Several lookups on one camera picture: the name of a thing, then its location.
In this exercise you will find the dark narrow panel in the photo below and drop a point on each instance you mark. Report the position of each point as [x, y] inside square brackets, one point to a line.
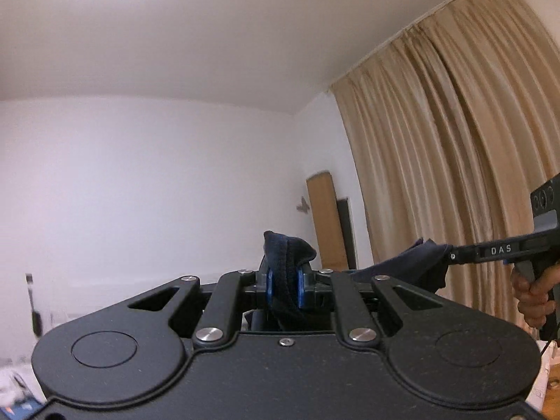
[346, 232]

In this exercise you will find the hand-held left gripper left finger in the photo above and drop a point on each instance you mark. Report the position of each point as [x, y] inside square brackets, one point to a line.
[270, 291]

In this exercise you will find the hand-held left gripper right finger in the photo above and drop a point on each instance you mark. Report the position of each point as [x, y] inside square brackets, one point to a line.
[302, 291]

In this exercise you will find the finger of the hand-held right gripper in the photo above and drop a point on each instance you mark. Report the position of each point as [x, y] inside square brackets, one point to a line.
[463, 255]

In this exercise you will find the navy blue garment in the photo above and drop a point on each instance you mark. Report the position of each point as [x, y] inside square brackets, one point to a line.
[284, 262]

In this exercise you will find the tall tan board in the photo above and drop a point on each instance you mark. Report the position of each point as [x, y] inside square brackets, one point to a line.
[326, 223]

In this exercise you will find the black hanging tool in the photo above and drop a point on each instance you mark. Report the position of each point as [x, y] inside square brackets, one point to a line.
[36, 319]

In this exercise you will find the person's right hand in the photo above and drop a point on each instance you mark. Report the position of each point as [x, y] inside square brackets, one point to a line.
[533, 302]

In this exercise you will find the beige curtain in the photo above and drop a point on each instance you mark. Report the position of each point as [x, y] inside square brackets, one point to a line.
[437, 140]

